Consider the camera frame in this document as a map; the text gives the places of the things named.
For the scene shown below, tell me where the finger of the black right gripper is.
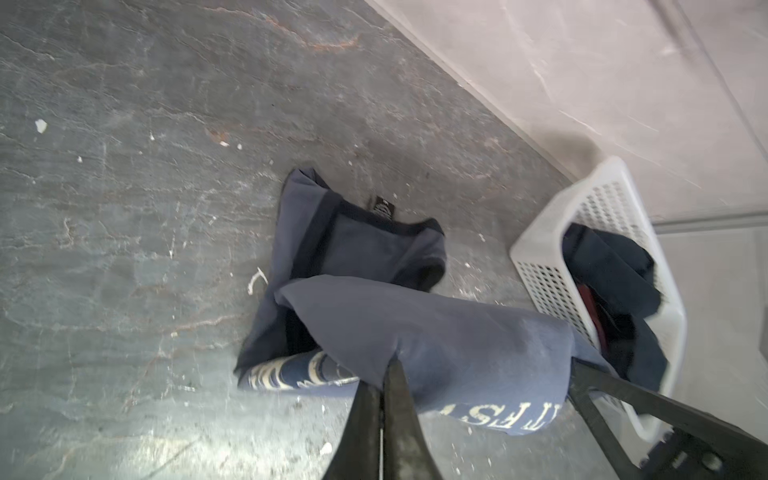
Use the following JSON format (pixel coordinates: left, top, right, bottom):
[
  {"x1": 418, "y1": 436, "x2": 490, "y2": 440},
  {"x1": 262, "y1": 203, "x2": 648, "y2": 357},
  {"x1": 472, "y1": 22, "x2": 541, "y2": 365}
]
[{"x1": 568, "y1": 359, "x2": 767, "y2": 480}]

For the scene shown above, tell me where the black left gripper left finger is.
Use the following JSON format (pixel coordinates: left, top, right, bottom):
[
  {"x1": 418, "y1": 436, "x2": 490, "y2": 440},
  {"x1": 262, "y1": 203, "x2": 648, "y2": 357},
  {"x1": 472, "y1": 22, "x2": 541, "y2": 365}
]
[{"x1": 323, "y1": 383, "x2": 382, "y2": 480}]

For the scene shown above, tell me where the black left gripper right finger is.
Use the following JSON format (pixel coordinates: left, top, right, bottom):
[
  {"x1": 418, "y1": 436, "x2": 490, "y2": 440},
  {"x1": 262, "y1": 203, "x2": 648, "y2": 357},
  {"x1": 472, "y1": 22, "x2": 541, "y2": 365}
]
[{"x1": 382, "y1": 359, "x2": 442, "y2": 480}]

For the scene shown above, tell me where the blue-grey tank top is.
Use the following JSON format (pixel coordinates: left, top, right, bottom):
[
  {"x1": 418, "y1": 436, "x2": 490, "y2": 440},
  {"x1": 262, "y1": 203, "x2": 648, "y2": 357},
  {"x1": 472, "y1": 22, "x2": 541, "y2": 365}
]
[{"x1": 234, "y1": 168, "x2": 608, "y2": 435}]

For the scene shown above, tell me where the dark navy tank top pile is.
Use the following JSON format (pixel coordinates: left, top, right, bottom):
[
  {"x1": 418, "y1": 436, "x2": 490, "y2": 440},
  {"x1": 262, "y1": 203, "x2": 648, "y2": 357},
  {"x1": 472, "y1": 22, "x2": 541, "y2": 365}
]
[{"x1": 562, "y1": 224, "x2": 668, "y2": 391}]

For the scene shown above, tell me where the red garment in basket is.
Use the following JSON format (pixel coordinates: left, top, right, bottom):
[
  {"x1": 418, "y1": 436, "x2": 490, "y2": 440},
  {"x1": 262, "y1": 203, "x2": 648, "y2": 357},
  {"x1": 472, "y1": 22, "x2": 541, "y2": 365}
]
[{"x1": 577, "y1": 284, "x2": 607, "y2": 355}]

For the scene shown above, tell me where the white plastic laundry basket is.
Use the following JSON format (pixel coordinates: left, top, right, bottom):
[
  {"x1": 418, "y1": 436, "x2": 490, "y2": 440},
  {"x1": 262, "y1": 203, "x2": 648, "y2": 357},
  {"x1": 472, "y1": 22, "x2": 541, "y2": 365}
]
[{"x1": 508, "y1": 155, "x2": 688, "y2": 445}]

